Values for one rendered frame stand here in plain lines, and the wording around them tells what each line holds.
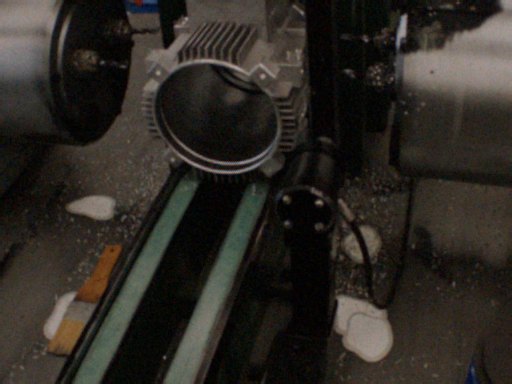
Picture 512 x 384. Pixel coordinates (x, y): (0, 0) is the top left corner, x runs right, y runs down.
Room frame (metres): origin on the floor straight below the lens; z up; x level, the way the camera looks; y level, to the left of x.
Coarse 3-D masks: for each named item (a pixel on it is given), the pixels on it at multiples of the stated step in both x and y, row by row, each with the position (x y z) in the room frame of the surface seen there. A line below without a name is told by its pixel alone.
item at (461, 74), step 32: (416, 0) 0.61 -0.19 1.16; (448, 0) 0.61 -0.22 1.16; (480, 0) 0.60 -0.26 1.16; (384, 32) 0.71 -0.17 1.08; (416, 32) 0.58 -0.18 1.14; (448, 32) 0.57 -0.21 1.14; (480, 32) 0.56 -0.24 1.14; (384, 64) 0.62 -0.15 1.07; (416, 64) 0.55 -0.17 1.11; (448, 64) 0.55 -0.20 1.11; (480, 64) 0.54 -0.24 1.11; (416, 96) 0.54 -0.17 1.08; (448, 96) 0.53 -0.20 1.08; (480, 96) 0.52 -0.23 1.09; (416, 128) 0.53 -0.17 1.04; (448, 128) 0.52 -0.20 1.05; (480, 128) 0.51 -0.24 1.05; (416, 160) 0.54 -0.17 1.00; (448, 160) 0.53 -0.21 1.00; (480, 160) 0.51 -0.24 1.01
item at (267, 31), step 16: (192, 0) 0.72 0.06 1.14; (208, 0) 0.71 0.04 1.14; (224, 0) 0.70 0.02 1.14; (240, 0) 0.70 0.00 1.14; (256, 0) 0.69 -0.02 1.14; (272, 0) 0.72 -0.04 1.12; (288, 0) 0.79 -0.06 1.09; (192, 16) 0.72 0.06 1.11; (208, 16) 0.71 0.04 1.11; (224, 16) 0.71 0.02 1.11; (240, 16) 0.70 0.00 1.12; (256, 16) 0.69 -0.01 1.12; (272, 16) 0.71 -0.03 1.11; (288, 16) 0.78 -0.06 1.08; (192, 32) 0.72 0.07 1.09; (272, 32) 0.70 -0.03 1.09
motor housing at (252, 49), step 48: (192, 48) 0.64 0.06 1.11; (240, 48) 0.63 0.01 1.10; (288, 48) 0.70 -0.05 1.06; (144, 96) 0.66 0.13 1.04; (192, 96) 0.74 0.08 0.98; (240, 96) 0.80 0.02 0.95; (288, 96) 0.62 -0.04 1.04; (192, 144) 0.67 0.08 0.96; (240, 144) 0.68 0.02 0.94; (288, 144) 0.60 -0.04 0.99
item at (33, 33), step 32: (0, 0) 0.77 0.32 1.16; (32, 0) 0.76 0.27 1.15; (64, 0) 0.75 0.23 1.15; (96, 0) 0.82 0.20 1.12; (0, 32) 0.73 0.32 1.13; (32, 32) 0.71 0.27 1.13; (64, 32) 0.73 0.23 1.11; (96, 32) 0.80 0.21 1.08; (128, 32) 0.82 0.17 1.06; (0, 64) 0.71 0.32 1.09; (32, 64) 0.69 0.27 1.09; (64, 64) 0.71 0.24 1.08; (96, 64) 0.72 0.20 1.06; (0, 96) 0.70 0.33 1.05; (32, 96) 0.68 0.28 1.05; (64, 96) 0.70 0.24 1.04; (96, 96) 0.77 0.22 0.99; (0, 128) 0.72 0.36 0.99; (32, 128) 0.69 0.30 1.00; (64, 128) 0.69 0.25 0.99; (96, 128) 0.75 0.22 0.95
